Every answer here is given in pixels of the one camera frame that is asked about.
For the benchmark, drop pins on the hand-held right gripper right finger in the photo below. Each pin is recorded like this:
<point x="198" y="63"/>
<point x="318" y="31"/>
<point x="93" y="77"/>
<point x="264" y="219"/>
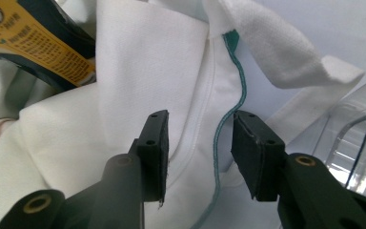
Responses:
<point x="257" y="159"/>

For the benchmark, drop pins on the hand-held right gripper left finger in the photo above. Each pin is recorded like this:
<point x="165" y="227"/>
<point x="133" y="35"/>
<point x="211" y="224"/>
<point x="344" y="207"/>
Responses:
<point x="154" y="159"/>

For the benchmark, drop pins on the white cloth bag teal stitching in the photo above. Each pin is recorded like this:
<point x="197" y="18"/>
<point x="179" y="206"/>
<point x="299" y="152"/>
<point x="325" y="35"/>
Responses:
<point x="139" y="63"/>

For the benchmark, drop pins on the clear ribbed plastic container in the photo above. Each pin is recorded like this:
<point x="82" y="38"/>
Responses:
<point x="359" y="140"/>

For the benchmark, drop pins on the yellow and dark snack packet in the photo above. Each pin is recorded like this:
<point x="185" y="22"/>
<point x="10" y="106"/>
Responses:
<point x="41" y="44"/>

